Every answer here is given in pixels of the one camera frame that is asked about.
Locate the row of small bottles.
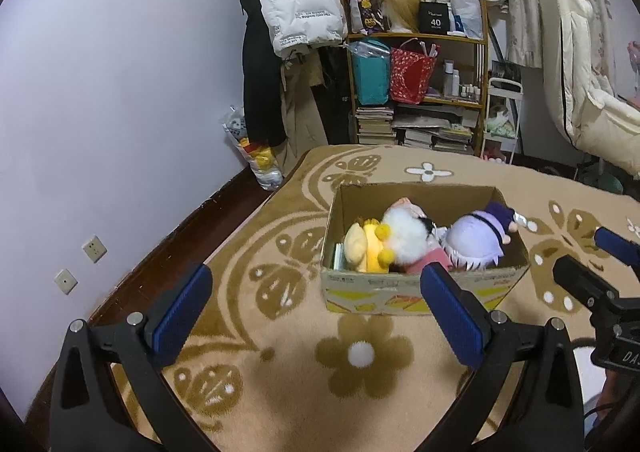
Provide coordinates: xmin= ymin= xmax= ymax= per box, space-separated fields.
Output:
xmin=442 ymin=59 xmax=483 ymax=100

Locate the clear plastic bag of toys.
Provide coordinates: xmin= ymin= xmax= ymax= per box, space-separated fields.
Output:
xmin=220 ymin=104 xmax=286 ymax=192

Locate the purple round plush toy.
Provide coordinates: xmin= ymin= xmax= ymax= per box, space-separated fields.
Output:
xmin=442 ymin=201 xmax=521 ymax=273

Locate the red patterned bag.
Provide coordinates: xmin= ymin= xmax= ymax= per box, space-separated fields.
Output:
xmin=389 ymin=38 xmax=438 ymax=105

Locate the purple snack bag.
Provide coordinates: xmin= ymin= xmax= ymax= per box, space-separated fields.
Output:
xmin=342 ymin=0 xmax=383 ymax=35

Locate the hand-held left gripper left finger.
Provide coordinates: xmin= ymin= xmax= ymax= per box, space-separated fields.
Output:
xmin=49 ymin=263 xmax=221 ymax=452

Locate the printed cardboard box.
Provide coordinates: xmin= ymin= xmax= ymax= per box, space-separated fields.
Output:
xmin=320 ymin=183 xmax=531 ymax=318

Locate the pink bear plush toy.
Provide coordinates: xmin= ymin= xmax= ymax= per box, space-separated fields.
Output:
xmin=385 ymin=197 xmax=428 ymax=220

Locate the white wall socket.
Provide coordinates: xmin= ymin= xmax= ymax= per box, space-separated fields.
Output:
xmin=81 ymin=234 xmax=108 ymax=264
xmin=54 ymin=268 xmax=79 ymax=295

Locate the beige patterned rug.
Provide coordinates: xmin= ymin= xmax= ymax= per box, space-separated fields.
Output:
xmin=107 ymin=144 xmax=640 ymax=452

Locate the white trolley cart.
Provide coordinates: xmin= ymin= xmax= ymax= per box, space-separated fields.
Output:
xmin=482 ymin=77 xmax=525 ymax=165

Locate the beige coat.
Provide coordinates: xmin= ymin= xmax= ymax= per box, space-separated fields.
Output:
xmin=280 ymin=52 xmax=331 ymax=168

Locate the stack of books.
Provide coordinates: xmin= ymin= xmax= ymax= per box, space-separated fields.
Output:
xmin=356 ymin=104 xmax=481 ymax=153

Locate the small black box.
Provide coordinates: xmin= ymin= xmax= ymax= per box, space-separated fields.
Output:
xmin=417 ymin=1 xmax=451 ymax=35

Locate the teal bag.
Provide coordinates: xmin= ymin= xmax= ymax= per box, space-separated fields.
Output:
xmin=350 ymin=41 xmax=392 ymax=105

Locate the wooden shelf unit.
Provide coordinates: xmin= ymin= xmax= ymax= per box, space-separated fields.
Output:
xmin=345 ymin=0 xmax=491 ymax=158

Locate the dark hanging garment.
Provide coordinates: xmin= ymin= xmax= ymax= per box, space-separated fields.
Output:
xmin=320 ymin=44 xmax=356 ymax=145

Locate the person's right forearm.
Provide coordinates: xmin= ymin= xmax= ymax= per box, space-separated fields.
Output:
xmin=597 ymin=371 xmax=640 ymax=433

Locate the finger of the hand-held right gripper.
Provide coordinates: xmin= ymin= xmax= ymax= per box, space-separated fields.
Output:
xmin=552 ymin=254 xmax=623 ymax=315
xmin=594 ymin=226 xmax=640 ymax=267

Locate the long black coat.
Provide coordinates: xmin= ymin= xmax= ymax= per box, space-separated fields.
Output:
xmin=239 ymin=0 xmax=286 ymax=148

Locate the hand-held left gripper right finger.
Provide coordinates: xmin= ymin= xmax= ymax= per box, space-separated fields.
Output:
xmin=420 ymin=262 xmax=586 ymax=452

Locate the cream padded chair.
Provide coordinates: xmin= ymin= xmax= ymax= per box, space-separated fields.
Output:
xmin=537 ymin=0 xmax=640 ymax=178

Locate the white paper bag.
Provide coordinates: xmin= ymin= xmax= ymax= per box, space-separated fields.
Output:
xmin=447 ymin=0 xmax=483 ymax=38

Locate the yellow plush toy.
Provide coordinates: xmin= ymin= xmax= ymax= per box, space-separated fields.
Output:
xmin=345 ymin=218 xmax=393 ymax=275

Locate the white fluffy plush toy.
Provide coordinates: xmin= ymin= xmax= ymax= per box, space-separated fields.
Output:
xmin=376 ymin=207 xmax=441 ymax=267

